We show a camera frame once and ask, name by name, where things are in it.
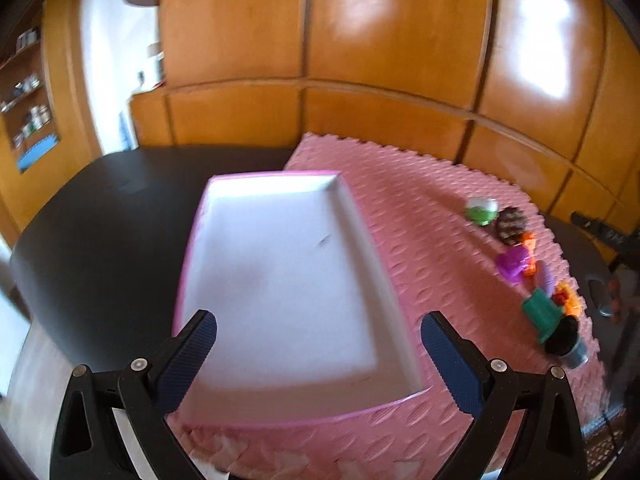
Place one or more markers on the purple perforated ball toy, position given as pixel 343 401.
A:
pixel 512 263

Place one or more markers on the wooden wall cabinet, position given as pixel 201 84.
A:
pixel 543 93

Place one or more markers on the teal green cup toy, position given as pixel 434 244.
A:
pixel 543 313

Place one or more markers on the person's right hand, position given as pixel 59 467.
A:
pixel 613 305

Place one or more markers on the lilac oval patterned toy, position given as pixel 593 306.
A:
pixel 544 279

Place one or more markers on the black grey cylinder container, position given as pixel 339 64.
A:
pixel 566 345

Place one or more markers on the green white round toy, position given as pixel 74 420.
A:
pixel 481 210

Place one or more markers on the brown spiky ball toy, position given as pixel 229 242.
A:
pixel 510 225

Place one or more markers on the pink white shallow box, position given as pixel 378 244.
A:
pixel 309 325

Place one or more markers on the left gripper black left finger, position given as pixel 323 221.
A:
pixel 87 442

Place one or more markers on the pink foam puzzle mat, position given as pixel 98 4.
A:
pixel 436 260

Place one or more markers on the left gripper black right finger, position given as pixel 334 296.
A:
pixel 549 442

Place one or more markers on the yellow orange toy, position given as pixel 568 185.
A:
pixel 567 300

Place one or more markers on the wooden shelf cabinet with items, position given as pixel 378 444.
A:
pixel 47 135

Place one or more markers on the orange building block piece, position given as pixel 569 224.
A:
pixel 529 241

